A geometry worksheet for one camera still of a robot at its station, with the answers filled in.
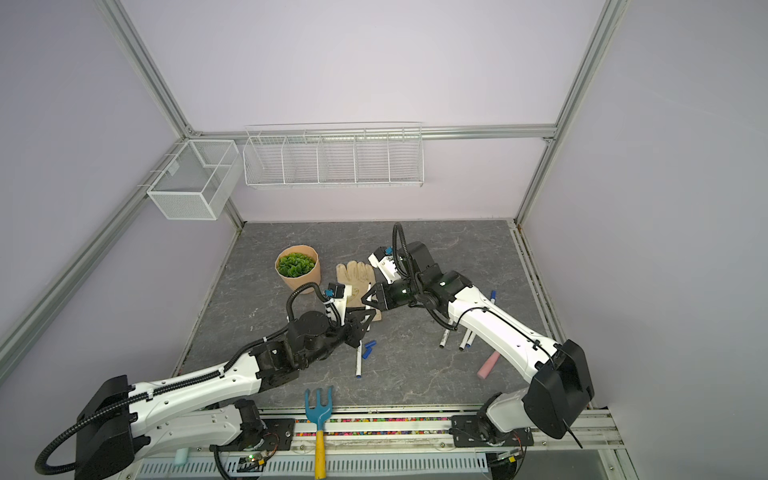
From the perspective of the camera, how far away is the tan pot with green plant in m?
0.93

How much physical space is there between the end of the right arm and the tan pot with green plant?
286 millimetres

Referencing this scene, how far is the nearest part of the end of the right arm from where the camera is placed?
22.1 inches
